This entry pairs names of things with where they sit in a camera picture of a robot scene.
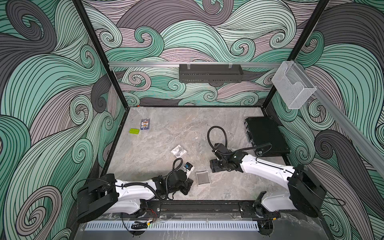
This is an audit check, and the blue playing card box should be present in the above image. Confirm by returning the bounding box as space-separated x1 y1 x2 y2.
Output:
140 119 150 130

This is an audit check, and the right black corner post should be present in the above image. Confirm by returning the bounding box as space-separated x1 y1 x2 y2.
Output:
262 0 329 111

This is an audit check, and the aluminium wall rail right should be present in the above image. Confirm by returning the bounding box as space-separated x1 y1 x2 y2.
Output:
300 64 384 175

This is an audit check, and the black wall tray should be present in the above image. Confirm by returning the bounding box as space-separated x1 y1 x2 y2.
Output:
179 65 244 84

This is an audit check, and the green toy building brick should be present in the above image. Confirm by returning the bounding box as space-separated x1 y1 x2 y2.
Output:
129 128 140 135

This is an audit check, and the clear acrylic wall holder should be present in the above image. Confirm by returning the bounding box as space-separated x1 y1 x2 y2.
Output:
272 61 317 110

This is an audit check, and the white slotted cable duct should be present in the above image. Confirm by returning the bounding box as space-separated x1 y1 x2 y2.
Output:
85 220 259 232

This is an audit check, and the aluminium wall rail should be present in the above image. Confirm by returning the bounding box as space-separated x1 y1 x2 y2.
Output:
300 64 384 175
108 61 282 69

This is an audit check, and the black case on table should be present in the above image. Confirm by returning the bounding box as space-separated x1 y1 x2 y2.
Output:
244 117 290 157

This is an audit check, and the aluminium wall rail back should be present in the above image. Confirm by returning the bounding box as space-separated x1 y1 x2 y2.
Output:
108 61 282 69

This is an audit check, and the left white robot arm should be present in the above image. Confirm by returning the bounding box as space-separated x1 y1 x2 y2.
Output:
76 158 195 224

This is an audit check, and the black corner frame post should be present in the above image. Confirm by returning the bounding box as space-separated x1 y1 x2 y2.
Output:
72 0 130 112

